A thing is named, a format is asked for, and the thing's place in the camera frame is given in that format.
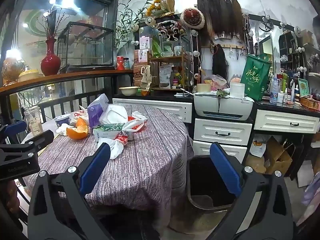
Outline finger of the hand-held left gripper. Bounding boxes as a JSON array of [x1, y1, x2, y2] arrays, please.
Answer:
[[0, 121, 28, 144], [0, 129, 55, 153]]

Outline green white carton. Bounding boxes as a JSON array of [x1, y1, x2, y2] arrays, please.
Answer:
[[93, 124, 134, 143]]

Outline dark ornate headdress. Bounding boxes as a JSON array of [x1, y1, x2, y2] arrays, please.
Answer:
[[156, 20, 185, 40]]

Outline green tote bag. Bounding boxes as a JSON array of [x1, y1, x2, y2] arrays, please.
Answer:
[[240, 54, 272, 102]]

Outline white printer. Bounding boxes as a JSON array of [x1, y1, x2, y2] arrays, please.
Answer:
[[194, 94, 254, 121]]

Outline glass terrarium tank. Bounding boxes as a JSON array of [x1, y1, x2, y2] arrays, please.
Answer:
[[57, 21, 115, 68]]

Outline hanging brown hair bundle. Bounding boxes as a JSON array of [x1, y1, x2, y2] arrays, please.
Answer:
[[196, 0, 244, 43]]

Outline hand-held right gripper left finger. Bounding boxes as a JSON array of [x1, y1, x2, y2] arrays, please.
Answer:
[[27, 142, 112, 240]]

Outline wooden shelf rack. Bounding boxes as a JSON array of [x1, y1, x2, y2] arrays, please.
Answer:
[[148, 52, 189, 90]]

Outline brown cardboard box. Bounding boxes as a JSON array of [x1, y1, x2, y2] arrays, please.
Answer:
[[265, 135, 293, 175]]

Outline purple white packet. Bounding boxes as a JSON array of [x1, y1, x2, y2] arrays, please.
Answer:
[[86, 94, 110, 128]]

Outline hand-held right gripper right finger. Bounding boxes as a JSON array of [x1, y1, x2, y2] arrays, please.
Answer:
[[209, 142, 294, 240]]

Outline teal picture frame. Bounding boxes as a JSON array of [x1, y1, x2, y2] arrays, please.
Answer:
[[297, 78, 310, 97]]

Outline sunflower bouquet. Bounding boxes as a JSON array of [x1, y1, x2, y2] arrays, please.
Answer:
[[146, 0, 175, 19]]

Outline white face mask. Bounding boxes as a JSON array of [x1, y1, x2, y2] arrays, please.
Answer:
[[99, 104, 128, 125]]

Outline clear water bottle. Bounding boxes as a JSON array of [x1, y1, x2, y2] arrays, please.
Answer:
[[269, 77, 280, 105]]

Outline yellow lidded container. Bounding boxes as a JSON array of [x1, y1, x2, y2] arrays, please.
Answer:
[[18, 70, 40, 82]]

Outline crumpled white plastic bag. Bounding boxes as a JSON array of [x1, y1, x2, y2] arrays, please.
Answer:
[[97, 134, 129, 160]]

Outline white bag orange print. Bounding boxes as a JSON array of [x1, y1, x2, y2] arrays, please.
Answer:
[[250, 140, 267, 158]]

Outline white cabinet front panel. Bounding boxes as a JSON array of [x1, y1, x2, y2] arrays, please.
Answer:
[[112, 98, 193, 123]]

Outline white crumpled tissue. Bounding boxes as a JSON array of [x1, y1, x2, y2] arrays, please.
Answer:
[[56, 123, 72, 137]]

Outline white paper roll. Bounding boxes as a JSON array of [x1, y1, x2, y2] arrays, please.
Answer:
[[229, 82, 245, 99]]

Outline purple cloth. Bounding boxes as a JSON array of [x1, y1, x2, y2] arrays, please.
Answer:
[[301, 177, 320, 208]]

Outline black hair wig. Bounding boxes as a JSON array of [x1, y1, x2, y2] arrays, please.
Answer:
[[212, 44, 229, 80]]

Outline black trash bin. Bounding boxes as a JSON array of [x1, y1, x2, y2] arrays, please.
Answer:
[[185, 155, 247, 214]]

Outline red fur-trimmed hat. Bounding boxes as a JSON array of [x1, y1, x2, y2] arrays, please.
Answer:
[[180, 7, 205, 28]]

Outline pink plastic bag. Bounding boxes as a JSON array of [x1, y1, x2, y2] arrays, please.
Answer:
[[204, 74, 228, 90]]

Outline dry branches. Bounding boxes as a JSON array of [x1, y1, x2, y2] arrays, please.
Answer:
[[37, 7, 65, 39]]

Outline large orange peel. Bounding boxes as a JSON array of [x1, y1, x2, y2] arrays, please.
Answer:
[[66, 125, 89, 140]]

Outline cream bowl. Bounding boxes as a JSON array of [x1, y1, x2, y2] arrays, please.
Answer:
[[119, 86, 140, 96]]

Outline purple striped tablecloth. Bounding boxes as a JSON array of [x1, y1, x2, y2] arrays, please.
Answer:
[[24, 104, 194, 212]]

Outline red vase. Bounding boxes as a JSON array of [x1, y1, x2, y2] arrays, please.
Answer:
[[40, 36, 62, 77]]

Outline green leafy plant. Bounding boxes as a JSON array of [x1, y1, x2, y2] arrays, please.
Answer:
[[115, 0, 150, 48]]

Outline brown paper coffee bag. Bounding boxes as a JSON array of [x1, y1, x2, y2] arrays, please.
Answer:
[[141, 65, 152, 96]]

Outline glass jar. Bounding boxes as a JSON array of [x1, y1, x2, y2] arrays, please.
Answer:
[[24, 106, 43, 137]]

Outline wide white drawer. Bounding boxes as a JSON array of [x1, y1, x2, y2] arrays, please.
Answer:
[[254, 109, 320, 133]]

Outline amber globe ornament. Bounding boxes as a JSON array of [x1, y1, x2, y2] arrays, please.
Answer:
[[2, 57, 25, 84]]

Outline wooden railing ledge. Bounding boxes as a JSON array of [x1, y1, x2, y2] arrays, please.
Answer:
[[0, 69, 134, 93]]

